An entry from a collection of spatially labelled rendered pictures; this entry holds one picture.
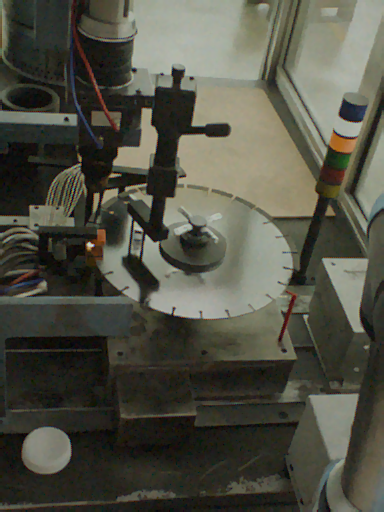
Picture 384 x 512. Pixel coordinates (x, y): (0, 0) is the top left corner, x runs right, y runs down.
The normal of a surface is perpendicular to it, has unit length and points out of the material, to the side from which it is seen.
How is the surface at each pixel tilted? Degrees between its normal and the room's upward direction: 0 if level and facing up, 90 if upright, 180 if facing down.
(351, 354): 90
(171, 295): 0
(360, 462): 97
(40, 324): 90
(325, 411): 0
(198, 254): 5
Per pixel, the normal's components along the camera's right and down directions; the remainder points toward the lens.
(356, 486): -0.77, 0.40
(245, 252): 0.15, -0.76
